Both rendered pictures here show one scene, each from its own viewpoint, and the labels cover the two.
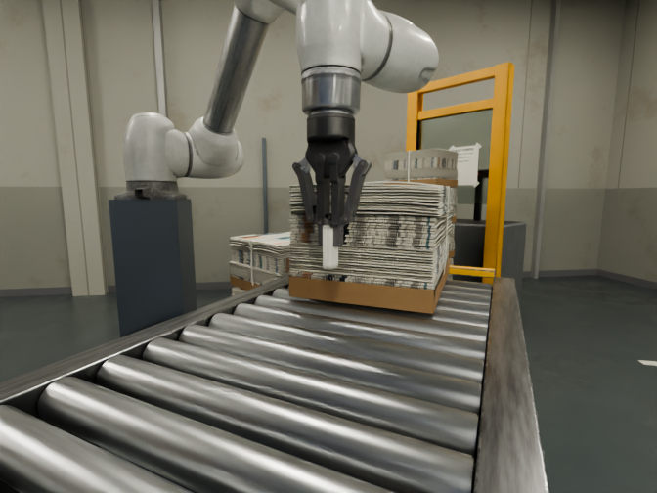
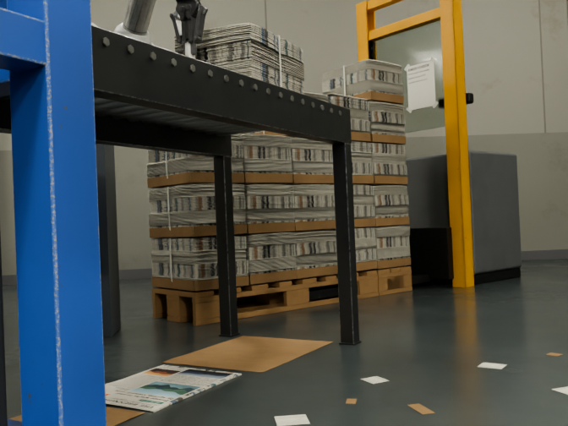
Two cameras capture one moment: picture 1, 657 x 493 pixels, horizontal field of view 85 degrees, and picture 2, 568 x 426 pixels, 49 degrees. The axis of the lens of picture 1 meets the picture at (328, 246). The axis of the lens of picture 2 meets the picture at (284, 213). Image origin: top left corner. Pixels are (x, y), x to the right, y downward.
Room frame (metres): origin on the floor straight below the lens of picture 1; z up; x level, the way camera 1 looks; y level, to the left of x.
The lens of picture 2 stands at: (-1.26, -0.41, 0.42)
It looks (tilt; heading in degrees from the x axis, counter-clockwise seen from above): 1 degrees up; 4
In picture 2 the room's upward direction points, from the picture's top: 2 degrees counter-clockwise
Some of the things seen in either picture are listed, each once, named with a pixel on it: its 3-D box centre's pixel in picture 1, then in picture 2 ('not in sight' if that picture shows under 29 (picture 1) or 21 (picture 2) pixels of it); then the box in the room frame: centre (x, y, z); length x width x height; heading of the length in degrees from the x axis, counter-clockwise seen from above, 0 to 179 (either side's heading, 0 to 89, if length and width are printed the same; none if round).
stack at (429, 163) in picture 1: (417, 249); (366, 179); (2.39, -0.60, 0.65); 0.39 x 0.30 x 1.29; 45
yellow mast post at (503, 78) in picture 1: (496, 208); (456, 128); (2.46, -1.15, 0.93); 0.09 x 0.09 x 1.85; 45
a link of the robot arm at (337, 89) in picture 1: (330, 97); not in sight; (0.57, 0.00, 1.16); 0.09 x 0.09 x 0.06
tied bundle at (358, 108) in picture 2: not in sight; (326, 124); (2.18, -0.39, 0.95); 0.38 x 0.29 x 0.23; 46
